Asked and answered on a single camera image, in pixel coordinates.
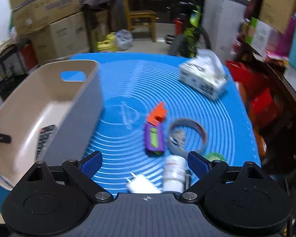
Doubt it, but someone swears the green round tin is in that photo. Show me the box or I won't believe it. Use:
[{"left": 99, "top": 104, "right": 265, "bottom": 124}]
[{"left": 204, "top": 152, "right": 226, "bottom": 162}]

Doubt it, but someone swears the white pill bottle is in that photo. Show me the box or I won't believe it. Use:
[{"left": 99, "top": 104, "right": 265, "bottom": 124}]
[{"left": 162, "top": 155, "right": 187, "bottom": 193}]

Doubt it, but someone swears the black metal shelf cart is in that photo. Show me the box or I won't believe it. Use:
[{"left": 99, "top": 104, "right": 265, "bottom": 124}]
[{"left": 0, "top": 38, "right": 31, "bottom": 101}]

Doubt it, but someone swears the black TV remote control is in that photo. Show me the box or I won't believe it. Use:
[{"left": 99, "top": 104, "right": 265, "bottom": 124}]
[{"left": 36, "top": 125, "right": 56, "bottom": 160}]

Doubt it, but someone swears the white refrigerator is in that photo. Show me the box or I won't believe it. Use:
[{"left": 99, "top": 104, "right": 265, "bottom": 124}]
[{"left": 201, "top": 0, "right": 249, "bottom": 64}]

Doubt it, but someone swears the green white carton box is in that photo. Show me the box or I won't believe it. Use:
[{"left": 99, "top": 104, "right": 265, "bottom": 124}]
[{"left": 246, "top": 17, "right": 279, "bottom": 58}]

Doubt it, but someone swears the clear plastic bag on floor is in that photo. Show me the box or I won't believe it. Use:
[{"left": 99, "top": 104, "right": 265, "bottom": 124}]
[{"left": 115, "top": 29, "right": 133, "bottom": 51}]

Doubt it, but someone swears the wooden chair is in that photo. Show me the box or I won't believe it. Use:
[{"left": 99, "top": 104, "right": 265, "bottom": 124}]
[{"left": 123, "top": 0, "right": 156, "bottom": 42}]

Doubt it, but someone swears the purple orange utility knife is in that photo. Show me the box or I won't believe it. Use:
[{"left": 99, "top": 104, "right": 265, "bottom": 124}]
[{"left": 144, "top": 102, "right": 167, "bottom": 155}]

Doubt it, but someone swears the large stacked cardboard box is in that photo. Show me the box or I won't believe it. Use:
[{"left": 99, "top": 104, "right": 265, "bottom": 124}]
[{"left": 29, "top": 12, "right": 90, "bottom": 65}]

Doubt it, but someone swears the white tissue box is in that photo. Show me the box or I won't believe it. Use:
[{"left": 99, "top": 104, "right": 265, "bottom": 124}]
[{"left": 179, "top": 49, "right": 229, "bottom": 101}]

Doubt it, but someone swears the red bucket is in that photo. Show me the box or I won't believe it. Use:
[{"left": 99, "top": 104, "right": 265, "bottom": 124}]
[{"left": 174, "top": 19, "right": 183, "bottom": 36}]

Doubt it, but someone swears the yellow detergent jug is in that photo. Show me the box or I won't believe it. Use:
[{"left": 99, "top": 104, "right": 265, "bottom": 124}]
[{"left": 96, "top": 32, "right": 117, "bottom": 53}]

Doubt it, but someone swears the top open cardboard box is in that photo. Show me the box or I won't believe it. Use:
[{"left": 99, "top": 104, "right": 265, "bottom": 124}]
[{"left": 9, "top": 0, "right": 81, "bottom": 36}]

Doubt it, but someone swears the white USB charger plug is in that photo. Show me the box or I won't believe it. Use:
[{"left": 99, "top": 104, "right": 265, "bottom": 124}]
[{"left": 126, "top": 172, "right": 162, "bottom": 194}]

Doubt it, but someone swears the beige plastic storage bin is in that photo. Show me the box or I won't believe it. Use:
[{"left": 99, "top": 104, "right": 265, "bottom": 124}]
[{"left": 0, "top": 60, "right": 103, "bottom": 190}]

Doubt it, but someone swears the blue silicone baking mat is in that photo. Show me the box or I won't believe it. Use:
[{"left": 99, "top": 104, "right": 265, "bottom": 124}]
[{"left": 0, "top": 53, "right": 260, "bottom": 207}]

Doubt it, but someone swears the green black bicycle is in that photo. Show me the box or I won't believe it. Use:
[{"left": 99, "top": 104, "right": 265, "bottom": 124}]
[{"left": 165, "top": 0, "right": 211, "bottom": 58}]

